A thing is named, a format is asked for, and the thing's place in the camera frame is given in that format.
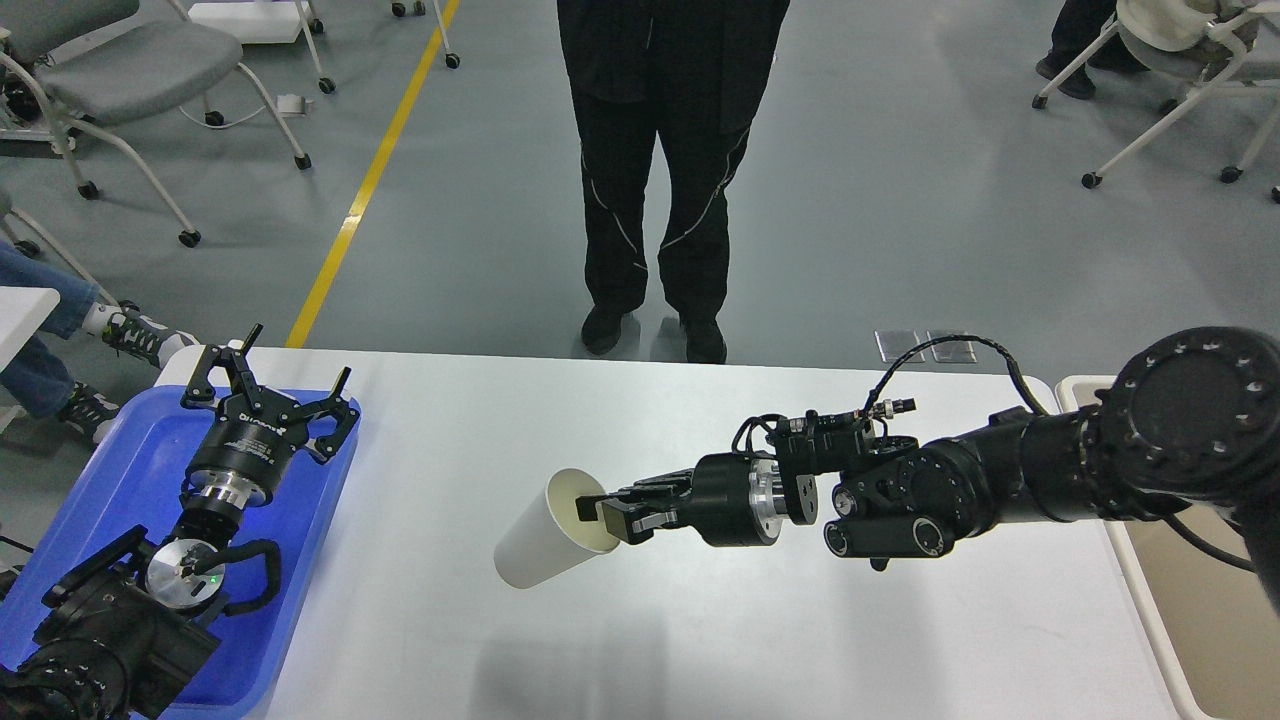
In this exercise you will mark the white chair at right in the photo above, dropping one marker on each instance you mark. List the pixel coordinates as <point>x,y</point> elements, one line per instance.
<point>1208,46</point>

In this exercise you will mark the person in black clothes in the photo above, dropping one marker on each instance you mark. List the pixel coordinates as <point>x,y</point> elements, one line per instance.
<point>685,78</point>

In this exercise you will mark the white side table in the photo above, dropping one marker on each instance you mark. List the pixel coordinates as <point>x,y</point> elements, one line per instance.
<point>23,310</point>

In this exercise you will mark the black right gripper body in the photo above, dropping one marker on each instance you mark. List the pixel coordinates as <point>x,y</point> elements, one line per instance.
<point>731,501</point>

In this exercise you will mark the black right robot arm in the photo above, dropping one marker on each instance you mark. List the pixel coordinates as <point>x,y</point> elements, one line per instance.
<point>1186,434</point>

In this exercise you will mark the metal floor plate left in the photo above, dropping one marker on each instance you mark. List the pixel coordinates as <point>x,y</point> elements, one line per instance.
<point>893,346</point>

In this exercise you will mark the beige plastic bin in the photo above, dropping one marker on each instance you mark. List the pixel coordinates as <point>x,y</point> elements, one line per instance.
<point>1211,627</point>

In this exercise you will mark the white power adapter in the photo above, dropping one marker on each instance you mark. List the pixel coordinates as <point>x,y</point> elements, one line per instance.
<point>291,105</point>

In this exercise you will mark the grey office chair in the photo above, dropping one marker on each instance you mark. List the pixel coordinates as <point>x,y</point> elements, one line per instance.
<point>147,70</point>

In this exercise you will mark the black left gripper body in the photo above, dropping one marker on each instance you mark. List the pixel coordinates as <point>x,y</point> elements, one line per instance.
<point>257,448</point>

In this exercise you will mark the metal floor plate right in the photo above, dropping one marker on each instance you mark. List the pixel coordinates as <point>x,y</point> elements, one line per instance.
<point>948,350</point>

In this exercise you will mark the person with dark shoes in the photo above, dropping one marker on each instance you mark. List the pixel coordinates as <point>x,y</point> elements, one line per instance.
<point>1077,26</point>

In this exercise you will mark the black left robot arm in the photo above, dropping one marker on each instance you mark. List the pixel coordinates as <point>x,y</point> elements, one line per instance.
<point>169,584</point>

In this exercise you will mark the metal floor plate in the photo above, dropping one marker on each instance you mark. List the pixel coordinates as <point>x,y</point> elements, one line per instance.
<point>948,350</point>
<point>893,346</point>

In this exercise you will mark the blue plastic tray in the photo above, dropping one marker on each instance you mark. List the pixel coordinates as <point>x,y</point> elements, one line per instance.
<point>134,479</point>

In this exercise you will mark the white paper cup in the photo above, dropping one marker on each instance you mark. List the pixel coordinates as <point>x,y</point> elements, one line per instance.
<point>548,537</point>

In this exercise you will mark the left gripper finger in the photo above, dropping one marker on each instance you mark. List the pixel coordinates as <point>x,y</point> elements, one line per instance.
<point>335,406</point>
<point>233,360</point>

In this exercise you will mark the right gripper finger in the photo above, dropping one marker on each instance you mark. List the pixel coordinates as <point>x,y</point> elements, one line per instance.
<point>632,523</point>
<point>652,495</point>

